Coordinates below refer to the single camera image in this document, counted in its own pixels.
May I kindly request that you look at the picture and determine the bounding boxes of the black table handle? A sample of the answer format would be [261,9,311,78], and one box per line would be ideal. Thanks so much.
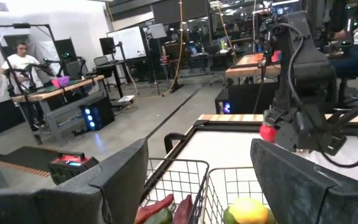
[163,132,188,156]

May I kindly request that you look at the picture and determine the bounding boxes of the white floor box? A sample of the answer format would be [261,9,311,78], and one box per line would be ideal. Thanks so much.
[116,95,136,104]

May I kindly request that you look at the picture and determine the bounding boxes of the black cabinet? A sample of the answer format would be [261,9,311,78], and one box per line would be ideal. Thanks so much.
[228,81,280,115]

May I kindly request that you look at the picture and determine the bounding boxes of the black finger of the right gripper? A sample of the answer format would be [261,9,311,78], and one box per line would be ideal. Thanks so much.
[276,121,299,153]
[263,106,292,127]

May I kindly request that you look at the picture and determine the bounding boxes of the black tube camera frame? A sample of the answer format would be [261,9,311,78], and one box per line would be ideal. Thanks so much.
[0,22,60,100]

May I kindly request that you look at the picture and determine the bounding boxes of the black computer tower purple light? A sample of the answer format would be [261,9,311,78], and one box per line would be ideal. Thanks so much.
[214,89,233,115]

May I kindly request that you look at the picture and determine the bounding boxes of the black desk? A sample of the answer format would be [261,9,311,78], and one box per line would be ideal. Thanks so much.
[95,60,127,98]

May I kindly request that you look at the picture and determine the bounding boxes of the green lime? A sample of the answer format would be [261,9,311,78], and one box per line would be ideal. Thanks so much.
[222,206,239,224]

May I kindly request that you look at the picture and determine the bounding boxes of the black floor mat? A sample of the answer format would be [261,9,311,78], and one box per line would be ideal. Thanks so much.
[0,145,62,179]

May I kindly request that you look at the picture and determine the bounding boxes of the red tomato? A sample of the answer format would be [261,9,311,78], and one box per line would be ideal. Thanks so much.
[259,124,278,144]

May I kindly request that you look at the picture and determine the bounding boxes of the black wire basket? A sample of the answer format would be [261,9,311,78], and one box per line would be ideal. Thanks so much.
[202,167,275,224]
[140,157,210,224]

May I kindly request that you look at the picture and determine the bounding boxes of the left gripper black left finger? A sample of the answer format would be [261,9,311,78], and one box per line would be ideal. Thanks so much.
[0,138,149,224]

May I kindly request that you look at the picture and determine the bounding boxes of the black upright panel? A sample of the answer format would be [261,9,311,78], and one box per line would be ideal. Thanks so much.
[54,38,78,62]

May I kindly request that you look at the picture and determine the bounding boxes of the whiteboard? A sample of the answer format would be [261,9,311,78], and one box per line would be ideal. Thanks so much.
[106,26,147,60]

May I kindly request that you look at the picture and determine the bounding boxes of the wooden top workbench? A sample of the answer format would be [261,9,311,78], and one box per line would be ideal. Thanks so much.
[11,74,106,146]

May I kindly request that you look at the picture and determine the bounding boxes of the dark green vegetable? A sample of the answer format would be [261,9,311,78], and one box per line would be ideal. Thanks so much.
[144,207,174,224]

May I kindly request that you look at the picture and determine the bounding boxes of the grey office chair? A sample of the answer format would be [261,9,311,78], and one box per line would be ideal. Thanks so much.
[65,60,89,80]

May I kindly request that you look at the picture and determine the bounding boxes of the long red pepper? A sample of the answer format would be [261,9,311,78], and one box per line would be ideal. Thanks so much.
[134,193,175,224]

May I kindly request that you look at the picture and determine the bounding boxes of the orange hanging rope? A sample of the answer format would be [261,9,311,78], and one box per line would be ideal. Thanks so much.
[163,0,185,96]

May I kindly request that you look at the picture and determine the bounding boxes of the black table border rail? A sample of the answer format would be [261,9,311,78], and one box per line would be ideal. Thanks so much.
[141,119,358,200]

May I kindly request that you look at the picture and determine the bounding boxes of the wooden top table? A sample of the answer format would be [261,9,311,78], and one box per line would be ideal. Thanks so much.
[224,52,282,79]

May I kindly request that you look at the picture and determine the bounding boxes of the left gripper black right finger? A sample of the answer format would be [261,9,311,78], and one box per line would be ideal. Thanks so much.
[250,138,358,224]

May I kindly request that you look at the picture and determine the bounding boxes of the grey music stand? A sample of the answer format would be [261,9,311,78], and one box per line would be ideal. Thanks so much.
[147,22,168,96]

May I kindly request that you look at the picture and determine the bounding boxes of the red and black case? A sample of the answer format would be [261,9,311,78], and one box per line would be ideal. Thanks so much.
[47,151,100,186]

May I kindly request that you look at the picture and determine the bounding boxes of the black computer tower blue lights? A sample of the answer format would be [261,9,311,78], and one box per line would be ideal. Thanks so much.
[78,95,116,132]

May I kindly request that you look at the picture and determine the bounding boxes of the reddish brown sweet potato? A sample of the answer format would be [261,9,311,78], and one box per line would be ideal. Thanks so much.
[172,194,195,224]

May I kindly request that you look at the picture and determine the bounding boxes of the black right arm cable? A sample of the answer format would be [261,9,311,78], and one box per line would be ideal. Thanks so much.
[317,130,358,169]
[273,23,307,113]

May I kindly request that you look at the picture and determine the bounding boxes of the black monitor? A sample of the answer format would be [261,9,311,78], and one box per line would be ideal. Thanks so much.
[99,37,117,57]

